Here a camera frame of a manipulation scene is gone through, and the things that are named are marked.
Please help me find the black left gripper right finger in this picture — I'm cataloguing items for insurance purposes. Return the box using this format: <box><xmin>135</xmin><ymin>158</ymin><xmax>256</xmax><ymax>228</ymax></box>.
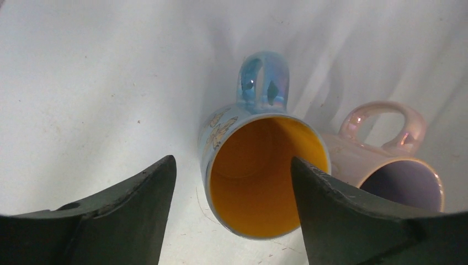
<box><xmin>291</xmin><ymin>157</ymin><xmax>467</xmax><ymax>264</ymax></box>

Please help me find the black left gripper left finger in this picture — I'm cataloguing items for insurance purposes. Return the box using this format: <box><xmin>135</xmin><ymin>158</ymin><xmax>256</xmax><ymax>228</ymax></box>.
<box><xmin>1</xmin><ymin>155</ymin><xmax>177</xmax><ymax>264</ymax></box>

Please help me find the iridescent pale pink mug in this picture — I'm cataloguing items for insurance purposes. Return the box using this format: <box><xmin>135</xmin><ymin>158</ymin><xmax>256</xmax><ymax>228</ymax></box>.
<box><xmin>321</xmin><ymin>101</ymin><xmax>445</xmax><ymax>212</ymax></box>

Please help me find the blue butterfly mug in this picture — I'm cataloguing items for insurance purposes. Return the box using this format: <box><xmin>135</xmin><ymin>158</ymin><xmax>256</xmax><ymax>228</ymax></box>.
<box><xmin>198</xmin><ymin>51</ymin><xmax>331</xmax><ymax>240</ymax></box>

